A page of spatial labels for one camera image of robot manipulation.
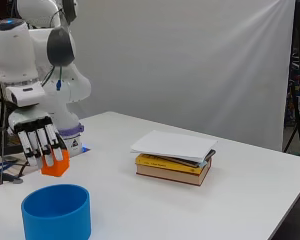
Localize yellow book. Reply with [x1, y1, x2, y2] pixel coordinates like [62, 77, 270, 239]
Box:
[135, 153, 208, 176]

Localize orange cube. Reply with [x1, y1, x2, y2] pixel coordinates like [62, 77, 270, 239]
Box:
[40, 148, 71, 178]

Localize thin dark book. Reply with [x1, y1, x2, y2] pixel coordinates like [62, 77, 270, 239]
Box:
[156, 148, 217, 168]

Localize black thin stand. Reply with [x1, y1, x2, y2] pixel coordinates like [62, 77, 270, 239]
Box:
[0, 96, 24, 185]

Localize white hanging sheet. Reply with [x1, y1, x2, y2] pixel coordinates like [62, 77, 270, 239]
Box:
[65, 0, 296, 153]

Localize blue round tub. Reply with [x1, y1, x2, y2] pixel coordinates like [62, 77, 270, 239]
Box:
[20, 183, 92, 240]

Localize thick red-covered book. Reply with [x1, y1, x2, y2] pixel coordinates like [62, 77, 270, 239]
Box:
[135, 159, 213, 187]

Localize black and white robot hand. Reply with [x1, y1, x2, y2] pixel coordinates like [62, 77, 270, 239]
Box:
[7, 106, 70, 168]

